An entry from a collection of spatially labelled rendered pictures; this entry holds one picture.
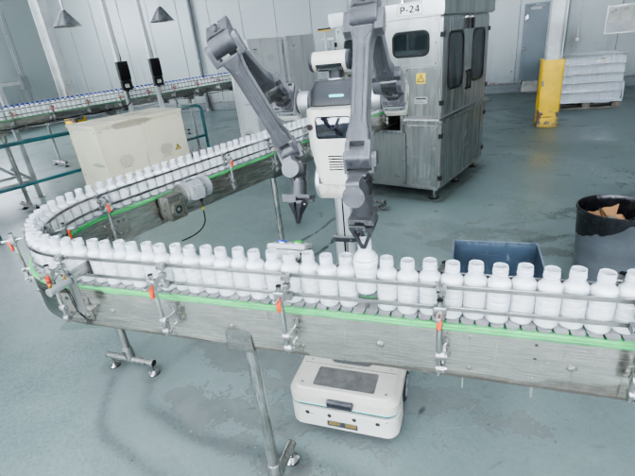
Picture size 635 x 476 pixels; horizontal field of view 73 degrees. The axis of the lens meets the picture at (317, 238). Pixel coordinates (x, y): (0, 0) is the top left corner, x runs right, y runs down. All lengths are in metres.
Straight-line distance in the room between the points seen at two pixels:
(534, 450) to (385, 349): 1.16
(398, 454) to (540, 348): 1.11
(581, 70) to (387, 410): 9.09
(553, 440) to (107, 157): 4.56
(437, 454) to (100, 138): 4.27
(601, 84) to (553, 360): 9.45
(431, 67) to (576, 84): 6.03
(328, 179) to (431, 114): 3.08
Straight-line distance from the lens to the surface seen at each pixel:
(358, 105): 1.15
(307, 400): 2.17
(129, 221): 2.66
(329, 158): 1.76
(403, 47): 4.82
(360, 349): 1.35
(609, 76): 10.57
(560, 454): 2.35
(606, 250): 3.13
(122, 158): 5.21
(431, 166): 4.89
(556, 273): 1.21
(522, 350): 1.29
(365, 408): 2.09
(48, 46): 12.00
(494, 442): 2.31
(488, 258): 1.87
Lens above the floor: 1.73
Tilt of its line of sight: 24 degrees down
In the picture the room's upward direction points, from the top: 6 degrees counter-clockwise
